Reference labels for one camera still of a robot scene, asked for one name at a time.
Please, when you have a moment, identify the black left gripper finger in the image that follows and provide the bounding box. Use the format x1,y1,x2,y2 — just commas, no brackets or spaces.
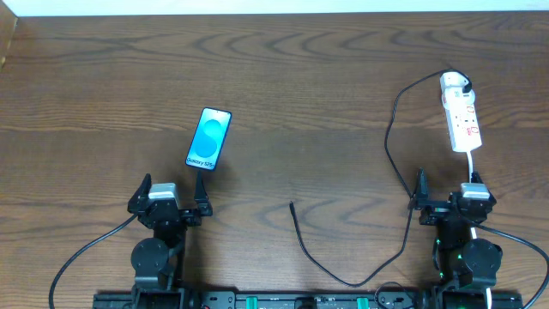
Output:
194,171,209,209
134,173,152,205

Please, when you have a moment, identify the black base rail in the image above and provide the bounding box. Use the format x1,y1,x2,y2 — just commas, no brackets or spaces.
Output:
93,290,524,309

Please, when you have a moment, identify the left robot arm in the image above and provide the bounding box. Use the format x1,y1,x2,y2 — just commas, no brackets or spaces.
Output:
128,173,213,308

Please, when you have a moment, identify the white USB charger adapter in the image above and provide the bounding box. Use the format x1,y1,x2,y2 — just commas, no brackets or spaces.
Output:
439,71,475,109

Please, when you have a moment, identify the white power strip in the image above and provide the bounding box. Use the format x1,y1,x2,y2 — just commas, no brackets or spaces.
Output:
442,88,482,153

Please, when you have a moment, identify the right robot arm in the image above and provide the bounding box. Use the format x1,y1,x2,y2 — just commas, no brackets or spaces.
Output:
408,168,503,308

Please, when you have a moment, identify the black USB charging cable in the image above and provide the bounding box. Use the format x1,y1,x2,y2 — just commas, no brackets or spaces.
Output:
289,68,474,288

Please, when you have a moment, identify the blue screen Samsung smartphone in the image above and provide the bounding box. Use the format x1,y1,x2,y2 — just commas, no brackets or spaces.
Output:
185,107,232,171

